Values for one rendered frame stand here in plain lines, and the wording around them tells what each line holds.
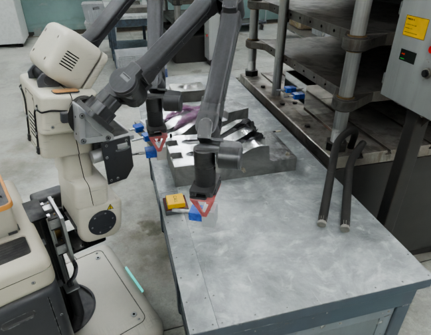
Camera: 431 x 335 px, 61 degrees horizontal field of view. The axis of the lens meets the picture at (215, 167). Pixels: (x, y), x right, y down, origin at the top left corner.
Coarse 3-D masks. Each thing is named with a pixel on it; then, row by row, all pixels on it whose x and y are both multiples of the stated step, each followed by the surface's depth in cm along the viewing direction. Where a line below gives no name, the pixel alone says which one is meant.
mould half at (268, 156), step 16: (224, 128) 160; (192, 144) 152; (256, 144) 142; (272, 144) 158; (176, 160) 140; (192, 160) 140; (256, 160) 144; (272, 160) 146; (288, 160) 148; (176, 176) 138; (192, 176) 140; (224, 176) 144; (240, 176) 146
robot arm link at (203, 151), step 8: (200, 144) 94; (208, 144) 96; (216, 144) 96; (200, 152) 93; (208, 152) 93; (216, 152) 92; (200, 160) 93; (208, 160) 93; (216, 160) 94; (200, 168) 95; (208, 168) 95
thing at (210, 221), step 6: (216, 204) 105; (174, 210) 107; (180, 210) 107; (186, 210) 106; (192, 210) 105; (204, 210) 103; (210, 210) 103; (216, 210) 106; (192, 216) 104; (198, 216) 104; (210, 216) 103; (216, 216) 107; (204, 222) 104; (210, 222) 104
